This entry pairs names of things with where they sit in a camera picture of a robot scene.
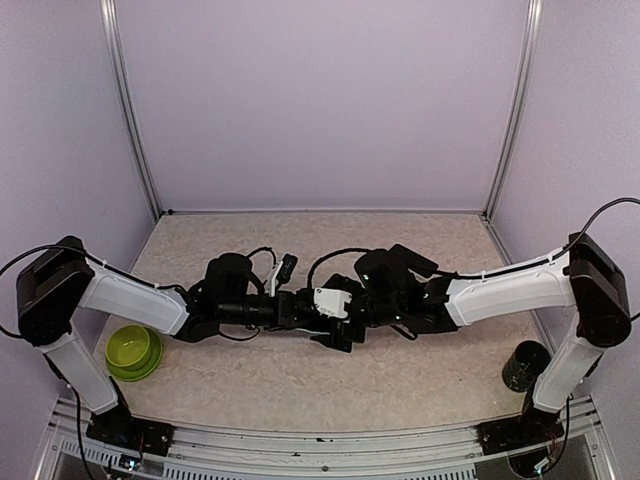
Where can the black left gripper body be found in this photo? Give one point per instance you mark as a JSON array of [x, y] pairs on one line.
[[284, 297]]

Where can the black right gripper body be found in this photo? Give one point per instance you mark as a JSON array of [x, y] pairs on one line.
[[338, 339]]

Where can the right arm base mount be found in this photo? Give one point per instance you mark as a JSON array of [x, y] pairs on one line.
[[528, 428]]

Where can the left aluminium frame post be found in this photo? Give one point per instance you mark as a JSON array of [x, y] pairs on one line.
[[109, 16]]

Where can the right aluminium frame post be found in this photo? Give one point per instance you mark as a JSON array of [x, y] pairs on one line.
[[517, 108]]

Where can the green bowl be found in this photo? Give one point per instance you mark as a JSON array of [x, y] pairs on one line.
[[129, 348]]

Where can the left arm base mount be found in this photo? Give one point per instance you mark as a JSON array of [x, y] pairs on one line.
[[118, 427]]

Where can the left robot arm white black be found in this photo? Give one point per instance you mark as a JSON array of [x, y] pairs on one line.
[[64, 277]]

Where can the dark green cup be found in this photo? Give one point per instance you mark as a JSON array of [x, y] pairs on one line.
[[526, 363]]

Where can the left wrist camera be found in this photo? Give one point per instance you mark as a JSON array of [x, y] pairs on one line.
[[280, 274]]

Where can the light blue phone case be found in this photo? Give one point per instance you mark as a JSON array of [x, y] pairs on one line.
[[296, 331]]

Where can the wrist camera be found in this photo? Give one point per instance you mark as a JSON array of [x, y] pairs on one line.
[[280, 274], [332, 302]]

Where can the aluminium frame post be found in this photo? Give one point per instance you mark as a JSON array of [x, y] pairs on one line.
[[517, 108], [109, 16]]

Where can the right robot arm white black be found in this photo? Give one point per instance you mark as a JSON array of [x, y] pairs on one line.
[[400, 286]]

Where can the aluminium front rail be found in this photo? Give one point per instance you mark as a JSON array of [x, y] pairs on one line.
[[203, 452]]

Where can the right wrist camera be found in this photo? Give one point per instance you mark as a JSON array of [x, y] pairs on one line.
[[332, 302]]

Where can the green saucer plate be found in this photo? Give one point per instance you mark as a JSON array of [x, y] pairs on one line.
[[158, 350]]

